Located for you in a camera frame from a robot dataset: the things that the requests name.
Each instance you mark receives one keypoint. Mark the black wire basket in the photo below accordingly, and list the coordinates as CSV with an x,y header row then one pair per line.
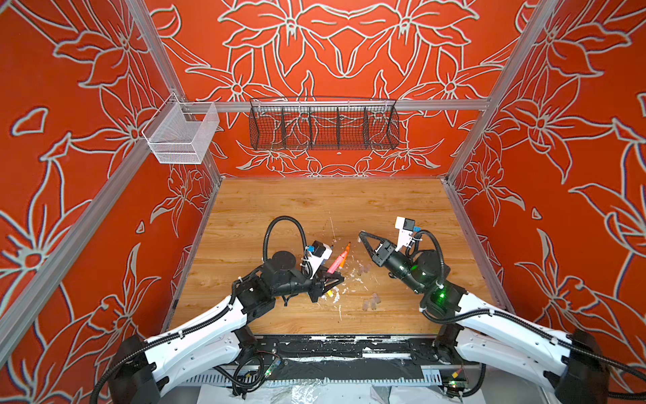
x,y
323,124

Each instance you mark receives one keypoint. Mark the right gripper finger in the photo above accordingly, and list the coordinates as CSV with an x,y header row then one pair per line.
x,y
366,238
371,251

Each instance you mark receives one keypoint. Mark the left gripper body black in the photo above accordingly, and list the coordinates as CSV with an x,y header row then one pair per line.
x,y
299,283

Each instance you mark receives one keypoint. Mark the pink marker pen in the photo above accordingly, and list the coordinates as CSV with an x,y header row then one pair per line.
x,y
335,265

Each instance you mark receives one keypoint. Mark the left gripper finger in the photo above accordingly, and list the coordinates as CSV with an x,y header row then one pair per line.
x,y
334,278
318,295

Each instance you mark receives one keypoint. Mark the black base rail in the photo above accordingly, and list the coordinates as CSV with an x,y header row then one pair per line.
x,y
417,349

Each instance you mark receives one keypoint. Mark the orange marker pen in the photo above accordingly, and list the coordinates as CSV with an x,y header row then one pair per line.
x,y
345,255

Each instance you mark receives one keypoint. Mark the clear plastic bin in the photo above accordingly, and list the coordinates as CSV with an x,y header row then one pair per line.
x,y
180,134

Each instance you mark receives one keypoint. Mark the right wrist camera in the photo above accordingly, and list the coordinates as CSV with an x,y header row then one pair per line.
x,y
406,228

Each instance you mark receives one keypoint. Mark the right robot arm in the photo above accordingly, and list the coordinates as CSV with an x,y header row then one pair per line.
x,y
569,365

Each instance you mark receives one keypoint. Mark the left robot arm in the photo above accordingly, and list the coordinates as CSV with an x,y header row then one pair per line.
x,y
146,370

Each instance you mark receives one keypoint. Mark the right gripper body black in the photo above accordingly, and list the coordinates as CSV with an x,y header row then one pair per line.
x,y
401,266

